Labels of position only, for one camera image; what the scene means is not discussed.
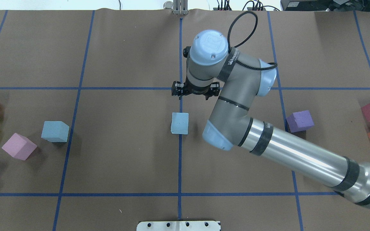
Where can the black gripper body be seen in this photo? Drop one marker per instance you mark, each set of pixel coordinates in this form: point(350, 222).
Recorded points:
point(178, 89)

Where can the purple foam block right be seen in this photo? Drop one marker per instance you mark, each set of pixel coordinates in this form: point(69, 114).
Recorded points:
point(300, 121)

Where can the aluminium frame post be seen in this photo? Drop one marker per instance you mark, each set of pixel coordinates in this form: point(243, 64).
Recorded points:
point(180, 7)

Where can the light blue foam block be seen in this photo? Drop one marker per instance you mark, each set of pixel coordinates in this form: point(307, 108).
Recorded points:
point(55, 131)
point(180, 123)

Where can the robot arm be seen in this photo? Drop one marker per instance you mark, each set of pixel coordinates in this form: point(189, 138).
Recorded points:
point(216, 69)

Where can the black monitor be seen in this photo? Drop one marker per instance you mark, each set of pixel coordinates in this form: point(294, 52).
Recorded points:
point(326, 5)

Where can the white metal base plate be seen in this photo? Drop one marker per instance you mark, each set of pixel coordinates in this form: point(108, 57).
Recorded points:
point(200, 225)

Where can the light pink foam block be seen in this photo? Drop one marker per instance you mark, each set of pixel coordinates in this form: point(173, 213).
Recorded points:
point(19, 147)

